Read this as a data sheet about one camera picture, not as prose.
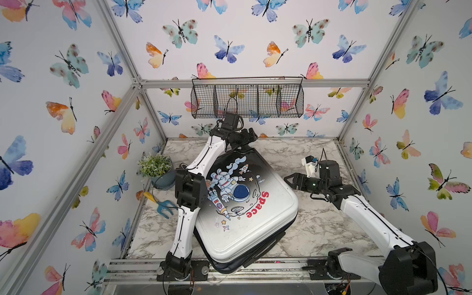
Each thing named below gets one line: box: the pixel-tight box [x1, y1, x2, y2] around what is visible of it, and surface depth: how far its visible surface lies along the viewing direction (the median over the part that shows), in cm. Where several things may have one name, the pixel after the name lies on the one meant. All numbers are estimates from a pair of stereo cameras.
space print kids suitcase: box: [192, 147, 299, 274], surface depth 70 cm
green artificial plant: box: [137, 151, 173, 182], surface depth 90 cm
